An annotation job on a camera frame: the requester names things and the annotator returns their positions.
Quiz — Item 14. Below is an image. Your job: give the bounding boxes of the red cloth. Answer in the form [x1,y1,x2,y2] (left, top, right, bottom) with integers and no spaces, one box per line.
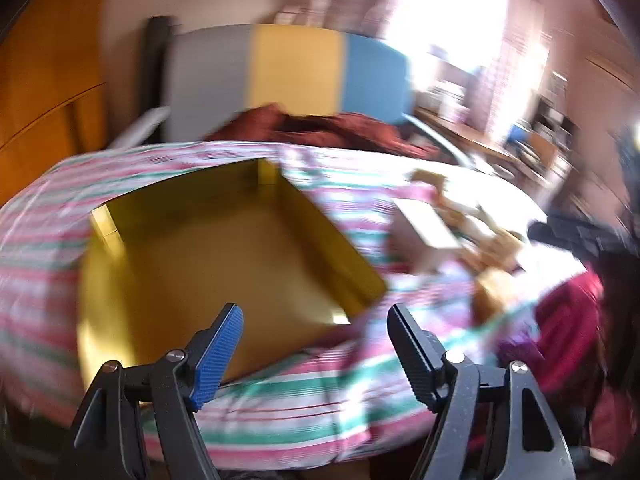
[537,270,606,396]

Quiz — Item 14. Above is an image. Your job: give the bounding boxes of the grey bed side rail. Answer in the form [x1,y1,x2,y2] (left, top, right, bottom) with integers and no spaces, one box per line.
[405,112,476,166]

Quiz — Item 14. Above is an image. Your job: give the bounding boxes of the black rolled mat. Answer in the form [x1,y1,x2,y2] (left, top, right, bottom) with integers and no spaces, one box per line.
[137,16,173,116]

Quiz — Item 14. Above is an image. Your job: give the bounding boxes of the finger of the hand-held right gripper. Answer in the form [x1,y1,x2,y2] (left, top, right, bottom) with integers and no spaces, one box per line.
[529,210,601,257]

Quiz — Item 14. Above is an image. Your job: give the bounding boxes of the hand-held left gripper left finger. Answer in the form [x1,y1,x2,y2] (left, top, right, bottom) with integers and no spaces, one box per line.
[65,302,244,480]

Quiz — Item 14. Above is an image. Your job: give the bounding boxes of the reddish brown blanket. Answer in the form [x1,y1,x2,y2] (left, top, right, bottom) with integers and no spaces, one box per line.
[205,104,441,161]

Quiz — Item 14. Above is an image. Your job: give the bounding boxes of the striped bed sheet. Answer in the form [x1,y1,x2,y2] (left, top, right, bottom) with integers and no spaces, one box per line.
[0,140,591,471]

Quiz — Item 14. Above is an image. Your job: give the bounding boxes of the wooden desk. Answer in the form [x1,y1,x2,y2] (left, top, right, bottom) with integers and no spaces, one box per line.
[415,105,521,166]

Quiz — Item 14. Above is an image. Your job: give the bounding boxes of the gold metal tray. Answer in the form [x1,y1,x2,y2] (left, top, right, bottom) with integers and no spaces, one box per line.
[77,157,388,386]

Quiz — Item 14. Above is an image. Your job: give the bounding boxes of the cream medicine box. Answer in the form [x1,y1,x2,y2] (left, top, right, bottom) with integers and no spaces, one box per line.
[390,199,463,273]

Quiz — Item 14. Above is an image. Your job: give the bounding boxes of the window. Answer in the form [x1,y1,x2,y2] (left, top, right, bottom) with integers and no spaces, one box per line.
[385,0,511,86]

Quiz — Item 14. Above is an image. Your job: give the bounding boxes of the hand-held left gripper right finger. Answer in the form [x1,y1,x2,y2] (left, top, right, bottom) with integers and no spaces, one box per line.
[387,303,576,480]

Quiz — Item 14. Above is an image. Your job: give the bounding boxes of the wooden wardrobe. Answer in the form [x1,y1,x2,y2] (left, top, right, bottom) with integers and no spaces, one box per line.
[0,0,113,206]

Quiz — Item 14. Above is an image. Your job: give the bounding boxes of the white bed side rail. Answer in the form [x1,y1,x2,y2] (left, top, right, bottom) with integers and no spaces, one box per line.
[107,106,171,150]

